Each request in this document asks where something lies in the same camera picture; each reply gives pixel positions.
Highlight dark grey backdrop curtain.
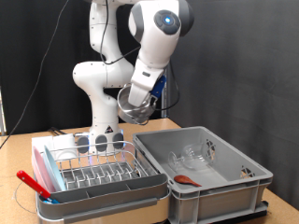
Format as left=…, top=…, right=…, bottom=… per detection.
left=166, top=0, right=299, bottom=211

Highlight stainless steel bowl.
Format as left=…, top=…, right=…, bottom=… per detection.
left=116, top=83, right=157, bottom=126

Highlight pink plate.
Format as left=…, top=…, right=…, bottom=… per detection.
left=32, top=146, right=55, bottom=194

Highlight red handled utensil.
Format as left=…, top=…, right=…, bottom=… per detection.
left=16, top=170, right=52, bottom=200

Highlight vertical metal pole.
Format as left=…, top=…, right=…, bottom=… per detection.
left=161, top=66, right=171, bottom=119

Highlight light blue plate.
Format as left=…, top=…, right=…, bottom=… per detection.
left=43, top=145, right=67, bottom=192

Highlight long black hanging cable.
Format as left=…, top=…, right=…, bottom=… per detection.
left=0, top=0, right=142, bottom=147

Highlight black backdrop curtain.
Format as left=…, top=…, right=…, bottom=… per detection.
left=0, top=0, right=164, bottom=136

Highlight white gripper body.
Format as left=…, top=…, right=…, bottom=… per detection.
left=127, top=81, right=157, bottom=108

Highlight white box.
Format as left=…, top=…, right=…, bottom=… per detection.
left=31, top=133, right=78, bottom=162

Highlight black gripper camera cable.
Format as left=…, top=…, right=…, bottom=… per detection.
left=154, top=59, right=181, bottom=112

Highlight black cables on table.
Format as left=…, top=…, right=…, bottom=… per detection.
left=48, top=126, right=68, bottom=136

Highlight light metal frame post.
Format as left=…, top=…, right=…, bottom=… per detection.
left=0, top=87, right=7, bottom=136

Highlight grey plastic crate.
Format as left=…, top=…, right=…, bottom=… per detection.
left=132, top=125, right=274, bottom=224

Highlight clear wine glass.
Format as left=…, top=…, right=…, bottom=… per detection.
left=167, top=142, right=217, bottom=172

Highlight blue handled utensil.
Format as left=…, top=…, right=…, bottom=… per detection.
left=41, top=196, right=60, bottom=205

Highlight grey wire dish rack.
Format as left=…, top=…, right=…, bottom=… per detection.
left=35, top=140, right=172, bottom=224

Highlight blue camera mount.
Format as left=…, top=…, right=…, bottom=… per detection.
left=149, top=75, right=168, bottom=99

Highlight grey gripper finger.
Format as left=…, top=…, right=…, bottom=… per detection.
left=145, top=94, right=157, bottom=109

